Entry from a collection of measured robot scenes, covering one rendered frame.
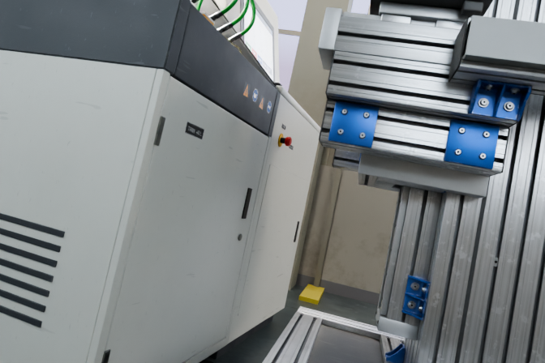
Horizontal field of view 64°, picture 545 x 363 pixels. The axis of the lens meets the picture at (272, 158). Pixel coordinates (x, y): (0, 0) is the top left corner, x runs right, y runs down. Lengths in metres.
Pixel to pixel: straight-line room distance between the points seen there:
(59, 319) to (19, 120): 0.44
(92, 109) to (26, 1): 0.35
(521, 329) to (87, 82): 1.06
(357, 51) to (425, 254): 0.51
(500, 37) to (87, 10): 0.82
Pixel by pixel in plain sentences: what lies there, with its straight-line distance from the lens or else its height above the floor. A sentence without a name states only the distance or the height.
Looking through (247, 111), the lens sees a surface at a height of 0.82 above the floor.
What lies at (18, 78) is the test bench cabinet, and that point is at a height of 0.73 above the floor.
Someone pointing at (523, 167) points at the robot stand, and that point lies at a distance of 1.11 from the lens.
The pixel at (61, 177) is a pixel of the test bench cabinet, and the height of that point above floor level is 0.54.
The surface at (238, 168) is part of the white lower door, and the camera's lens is 1.29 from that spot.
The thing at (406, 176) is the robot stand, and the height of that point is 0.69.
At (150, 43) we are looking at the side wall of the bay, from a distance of 0.94.
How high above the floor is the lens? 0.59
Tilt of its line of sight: 5 degrees up
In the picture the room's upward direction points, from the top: 12 degrees clockwise
